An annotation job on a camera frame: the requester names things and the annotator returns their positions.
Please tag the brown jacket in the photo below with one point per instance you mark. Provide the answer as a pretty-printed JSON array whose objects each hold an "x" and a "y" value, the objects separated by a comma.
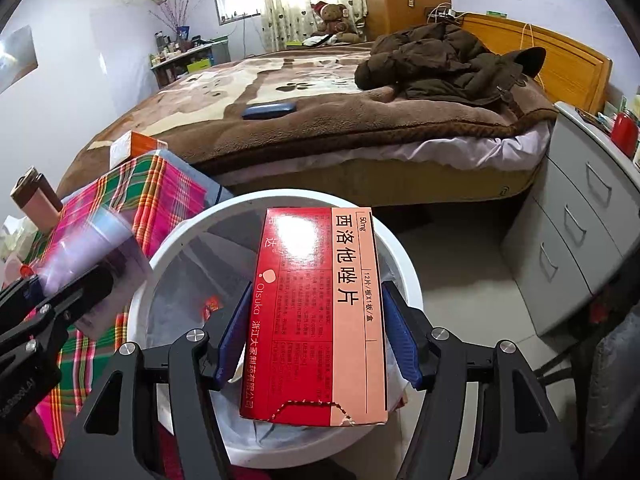
[{"x": 440, "y": 60}]

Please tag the brown teddy bear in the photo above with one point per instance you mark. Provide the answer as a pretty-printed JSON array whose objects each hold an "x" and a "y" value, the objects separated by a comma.
[{"x": 335, "y": 22}]

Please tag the dark cloth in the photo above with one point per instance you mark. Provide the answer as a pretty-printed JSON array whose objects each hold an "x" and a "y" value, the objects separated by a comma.
[{"x": 615, "y": 385}]

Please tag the vase of dry branches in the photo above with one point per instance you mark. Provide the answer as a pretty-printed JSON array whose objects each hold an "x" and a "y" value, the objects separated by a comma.
[{"x": 177, "y": 15}]

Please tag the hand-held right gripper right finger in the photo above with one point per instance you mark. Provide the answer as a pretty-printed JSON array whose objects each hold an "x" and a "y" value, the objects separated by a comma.
[{"x": 400, "y": 340}]

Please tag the white box with orange top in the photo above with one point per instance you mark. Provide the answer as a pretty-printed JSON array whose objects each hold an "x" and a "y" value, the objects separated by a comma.
[{"x": 135, "y": 147}]

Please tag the red and pink medicine box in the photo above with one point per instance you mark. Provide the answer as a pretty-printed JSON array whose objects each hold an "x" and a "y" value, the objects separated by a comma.
[{"x": 300, "y": 310}]

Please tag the yellow-green patterned tissue pack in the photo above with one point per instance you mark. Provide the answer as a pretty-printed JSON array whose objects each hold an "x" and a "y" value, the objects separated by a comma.
[{"x": 15, "y": 240}]

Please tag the pink plaid tablecloth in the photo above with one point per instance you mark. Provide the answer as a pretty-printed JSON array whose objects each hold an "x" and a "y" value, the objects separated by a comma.
[{"x": 150, "y": 185}]

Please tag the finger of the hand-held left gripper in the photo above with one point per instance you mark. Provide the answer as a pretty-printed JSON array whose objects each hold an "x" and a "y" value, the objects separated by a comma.
[
  {"x": 22, "y": 297},
  {"x": 75, "y": 295}
]

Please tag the grey drawer cabinet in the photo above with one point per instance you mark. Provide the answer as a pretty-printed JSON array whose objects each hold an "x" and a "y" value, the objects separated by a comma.
[{"x": 565, "y": 210}]

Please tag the red container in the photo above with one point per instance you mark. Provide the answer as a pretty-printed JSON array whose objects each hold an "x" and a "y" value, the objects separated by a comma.
[{"x": 625, "y": 132}]

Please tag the shelf with bottles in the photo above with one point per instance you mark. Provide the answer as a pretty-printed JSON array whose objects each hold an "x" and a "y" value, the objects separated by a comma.
[{"x": 185, "y": 62}]

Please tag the purple carton box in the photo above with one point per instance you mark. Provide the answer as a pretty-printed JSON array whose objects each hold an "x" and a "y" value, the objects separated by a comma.
[{"x": 100, "y": 245}]

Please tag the white round trash bin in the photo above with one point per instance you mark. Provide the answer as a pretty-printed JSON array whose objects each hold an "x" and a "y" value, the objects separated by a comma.
[{"x": 165, "y": 260}]

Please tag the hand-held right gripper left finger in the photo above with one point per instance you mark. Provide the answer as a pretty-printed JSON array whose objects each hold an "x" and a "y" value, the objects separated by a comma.
[{"x": 235, "y": 330}]

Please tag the wooden headboard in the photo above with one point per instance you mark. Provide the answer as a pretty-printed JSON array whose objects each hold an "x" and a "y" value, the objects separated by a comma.
[{"x": 560, "y": 55}]

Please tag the blue glasses case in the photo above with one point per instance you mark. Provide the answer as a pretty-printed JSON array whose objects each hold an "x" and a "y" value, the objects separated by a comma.
[{"x": 269, "y": 110}]

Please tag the heart print curtain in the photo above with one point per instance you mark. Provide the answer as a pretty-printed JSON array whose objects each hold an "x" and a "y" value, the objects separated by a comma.
[{"x": 300, "y": 0}]

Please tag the bed with brown blanket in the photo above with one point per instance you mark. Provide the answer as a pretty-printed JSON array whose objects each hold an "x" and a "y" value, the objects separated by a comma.
[{"x": 300, "y": 150}]

